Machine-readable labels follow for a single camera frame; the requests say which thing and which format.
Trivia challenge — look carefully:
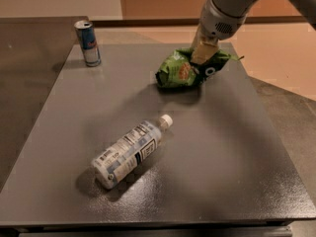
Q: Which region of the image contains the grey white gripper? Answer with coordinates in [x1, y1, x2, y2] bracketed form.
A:
[191, 0, 246, 65]

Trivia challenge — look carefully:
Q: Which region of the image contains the green rice chip bag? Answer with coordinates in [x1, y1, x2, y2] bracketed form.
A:
[155, 48, 242, 89]

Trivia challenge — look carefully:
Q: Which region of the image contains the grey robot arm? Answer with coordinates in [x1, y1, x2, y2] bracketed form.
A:
[191, 0, 316, 64]

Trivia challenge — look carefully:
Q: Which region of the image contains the blue silver redbull can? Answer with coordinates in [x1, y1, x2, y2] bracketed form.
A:
[74, 20, 101, 67]

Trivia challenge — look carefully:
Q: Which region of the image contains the clear plastic water bottle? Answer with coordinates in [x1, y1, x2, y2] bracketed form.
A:
[91, 115, 173, 190]

